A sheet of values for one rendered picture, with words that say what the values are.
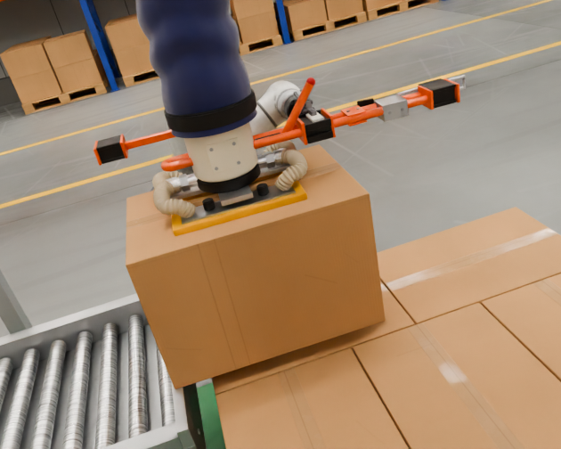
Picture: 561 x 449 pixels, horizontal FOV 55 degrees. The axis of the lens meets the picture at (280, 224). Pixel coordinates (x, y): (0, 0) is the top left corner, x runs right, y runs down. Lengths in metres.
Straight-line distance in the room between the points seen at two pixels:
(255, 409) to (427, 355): 0.48
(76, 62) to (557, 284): 7.68
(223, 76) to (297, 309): 0.61
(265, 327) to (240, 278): 0.17
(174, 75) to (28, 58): 7.47
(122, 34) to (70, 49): 0.76
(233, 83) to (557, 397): 1.03
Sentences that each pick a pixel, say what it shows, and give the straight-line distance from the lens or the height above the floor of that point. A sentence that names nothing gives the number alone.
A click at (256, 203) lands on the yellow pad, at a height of 1.02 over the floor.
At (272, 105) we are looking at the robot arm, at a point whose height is 1.13.
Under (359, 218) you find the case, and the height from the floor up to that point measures 0.94.
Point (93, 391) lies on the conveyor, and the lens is 1.83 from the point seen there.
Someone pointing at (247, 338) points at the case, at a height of 0.69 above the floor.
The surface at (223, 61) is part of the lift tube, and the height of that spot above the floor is 1.36.
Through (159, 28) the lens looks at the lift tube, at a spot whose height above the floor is 1.46.
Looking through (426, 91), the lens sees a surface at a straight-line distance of 1.51.
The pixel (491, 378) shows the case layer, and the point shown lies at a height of 0.54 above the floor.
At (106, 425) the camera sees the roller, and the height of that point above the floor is 0.55.
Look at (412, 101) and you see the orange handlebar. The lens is 1.49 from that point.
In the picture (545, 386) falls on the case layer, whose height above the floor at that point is 0.54.
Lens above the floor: 1.60
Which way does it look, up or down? 28 degrees down
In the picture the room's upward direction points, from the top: 14 degrees counter-clockwise
